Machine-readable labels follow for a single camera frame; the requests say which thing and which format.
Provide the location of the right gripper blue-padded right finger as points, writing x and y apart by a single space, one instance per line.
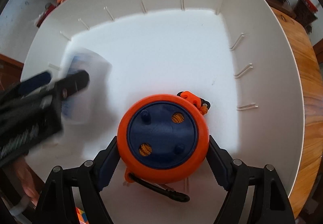
219 161

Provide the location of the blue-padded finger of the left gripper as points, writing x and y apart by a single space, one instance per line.
35 82
72 84

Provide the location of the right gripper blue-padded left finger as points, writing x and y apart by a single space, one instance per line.
106 162

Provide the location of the blue labelled white box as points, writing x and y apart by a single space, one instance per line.
79 107

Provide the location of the orange blue retractable reel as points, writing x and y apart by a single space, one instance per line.
163 139

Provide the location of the multicolour puzzle cube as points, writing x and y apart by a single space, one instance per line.
81 216

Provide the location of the person's left hand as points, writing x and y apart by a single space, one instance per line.
23 173

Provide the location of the red tissue box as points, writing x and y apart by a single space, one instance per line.
49 7

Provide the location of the white plastic storage bin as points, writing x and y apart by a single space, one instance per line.
232 53

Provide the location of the long wooden tv console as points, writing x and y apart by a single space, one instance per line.
282 7

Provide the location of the dark cylinder red-lid stand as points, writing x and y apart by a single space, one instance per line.
305 12

